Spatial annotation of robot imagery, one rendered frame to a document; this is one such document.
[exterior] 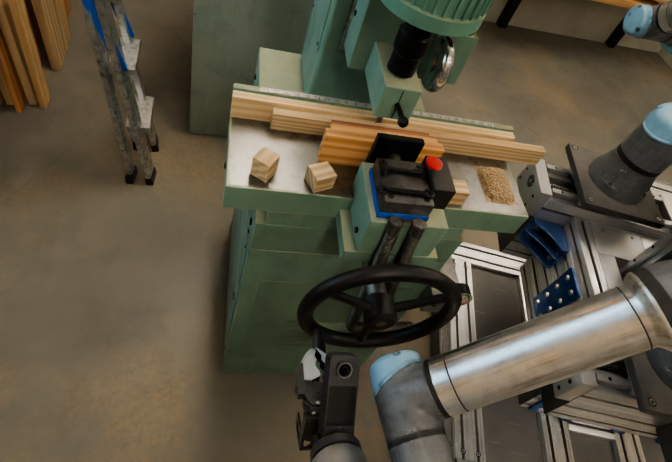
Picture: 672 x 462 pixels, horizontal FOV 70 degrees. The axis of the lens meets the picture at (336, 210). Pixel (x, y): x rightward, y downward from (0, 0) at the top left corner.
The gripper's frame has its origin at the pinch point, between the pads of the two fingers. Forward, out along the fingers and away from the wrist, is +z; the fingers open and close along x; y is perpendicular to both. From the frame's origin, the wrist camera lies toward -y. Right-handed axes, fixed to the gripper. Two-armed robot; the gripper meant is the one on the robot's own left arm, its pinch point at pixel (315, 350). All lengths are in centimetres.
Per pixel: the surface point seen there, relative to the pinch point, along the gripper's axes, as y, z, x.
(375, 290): -9.0, 5.4, 10.3
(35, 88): -7, 148, -90
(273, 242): -8.9, 22.1, -6.5
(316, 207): -19.6, 15.9, -0.6
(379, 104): -39.5, 17.7, 7.8
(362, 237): -19.0, 5.5, 5.8
